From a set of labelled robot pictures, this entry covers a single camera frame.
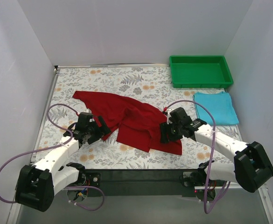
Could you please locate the folded turquoise t-shirt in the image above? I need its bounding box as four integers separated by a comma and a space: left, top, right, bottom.
193, 91, 239, 126

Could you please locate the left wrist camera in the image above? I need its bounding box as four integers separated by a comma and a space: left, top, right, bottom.
85, 109, 97, 122

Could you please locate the red t-shirt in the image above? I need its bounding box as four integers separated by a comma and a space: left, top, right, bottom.
73, 91, 182, 155

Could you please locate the floral patterned table mat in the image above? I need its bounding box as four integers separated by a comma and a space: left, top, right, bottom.
33, 66, 242, 170

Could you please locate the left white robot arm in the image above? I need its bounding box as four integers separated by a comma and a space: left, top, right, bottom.
15, 112, 111, 212

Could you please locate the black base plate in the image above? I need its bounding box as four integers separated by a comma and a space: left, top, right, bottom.
70, 169, 206, 197

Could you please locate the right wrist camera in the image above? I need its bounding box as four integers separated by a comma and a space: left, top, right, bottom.
162, 107, 173, 124

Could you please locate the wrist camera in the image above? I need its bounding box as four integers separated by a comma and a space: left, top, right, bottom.
85, 109, 97, 122
162, 107, 173, 124

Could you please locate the green plastic tray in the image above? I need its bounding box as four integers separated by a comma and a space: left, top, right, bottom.
169, 56, 233, 88

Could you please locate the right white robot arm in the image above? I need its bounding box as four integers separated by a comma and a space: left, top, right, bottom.
160, 107, 273, 193

